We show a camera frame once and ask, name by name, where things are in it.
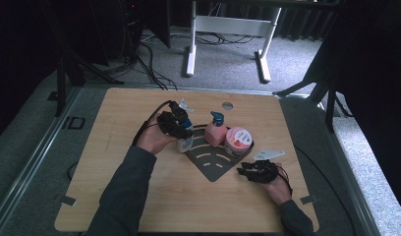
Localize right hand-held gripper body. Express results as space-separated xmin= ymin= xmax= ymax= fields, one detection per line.
xmin=247 ymin=149 xmax=286 ymax=184

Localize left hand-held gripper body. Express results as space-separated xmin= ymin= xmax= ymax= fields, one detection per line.
xmin=157 ymin=98 xmax=195 ymax=136

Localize white bottle with blue cap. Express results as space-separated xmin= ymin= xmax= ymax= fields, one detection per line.
xmin=176 ymin=117 xmax=196 ymax=154

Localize pink jar with white lid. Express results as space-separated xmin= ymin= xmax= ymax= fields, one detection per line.
xmin=224 ymin=127 xmax=254 ymax=157

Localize pink bottle with blue pump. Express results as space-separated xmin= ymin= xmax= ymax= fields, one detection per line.
xmin=203 ymin=111 xmax=228 ymax=148

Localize black slotted corner rack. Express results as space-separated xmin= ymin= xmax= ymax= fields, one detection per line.
xmin=183 ymin=124 xmax=256 ymax=183

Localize person's left hand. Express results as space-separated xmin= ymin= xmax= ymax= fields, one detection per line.
xmin=136 ymin=113 xmax=178 ymax=155

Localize person's right hand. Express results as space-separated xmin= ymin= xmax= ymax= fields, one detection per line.
xmin=265 ymin=179 xmax=292 ymax=206

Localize grey tape strip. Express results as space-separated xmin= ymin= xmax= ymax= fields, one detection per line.
xmin=54 ymin=195 xmax=78 ymax=207
xmin=300 ymin=195 xmax=319 ymax=206

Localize black metal stand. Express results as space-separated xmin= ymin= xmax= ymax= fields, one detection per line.
xmin=54 ymin=48 xmax=124 ymax=117
xmin=273 ymin=75 xmax=354 ymax=132

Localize black computer tower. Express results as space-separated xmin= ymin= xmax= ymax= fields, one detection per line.
xmin=119 ymin=0 xmax=143 ymax=60

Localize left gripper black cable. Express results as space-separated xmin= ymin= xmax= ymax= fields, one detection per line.
xmin=132 ymin=99 xmax=173 ymax=147

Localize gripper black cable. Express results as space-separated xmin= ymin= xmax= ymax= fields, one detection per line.
xmin=132 ymin=99 xmax=173 ymax=147
xmin=276 ymin=165 xmax=294 ymax=195

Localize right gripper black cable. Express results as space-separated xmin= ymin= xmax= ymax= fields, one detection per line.
xmin=276 ymin=165 xmax=294 ymax=195

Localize bundle of black floor cables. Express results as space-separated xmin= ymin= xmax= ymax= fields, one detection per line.
xmin=136 ymin=42 xmax=178 ymax=91

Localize long black cable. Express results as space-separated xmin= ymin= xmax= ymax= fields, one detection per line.
xmin=294 ymin=146 xmax=358 ymax=236

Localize grey metal rail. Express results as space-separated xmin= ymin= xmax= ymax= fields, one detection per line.
xmin=319 ymin=101 xmax=383 ymax=236
xmin=0 ymin=87 xmax=82 ymax=227

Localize cables under white desk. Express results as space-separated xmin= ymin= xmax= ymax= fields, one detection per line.
xmin=195 ymin=30 xmax=257 ymax=46

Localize black rectangular bracket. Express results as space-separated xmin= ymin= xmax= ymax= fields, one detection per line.
xmin=61 ymin=116 xmax=86 ymax=131

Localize short black cable loop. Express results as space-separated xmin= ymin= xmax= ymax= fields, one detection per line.
xmin=68 ymin=161 xmax=79 ymax=181

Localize white desk frame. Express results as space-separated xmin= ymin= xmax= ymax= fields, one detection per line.
xmin=183 ymin=0 xmax=283 ymax=84

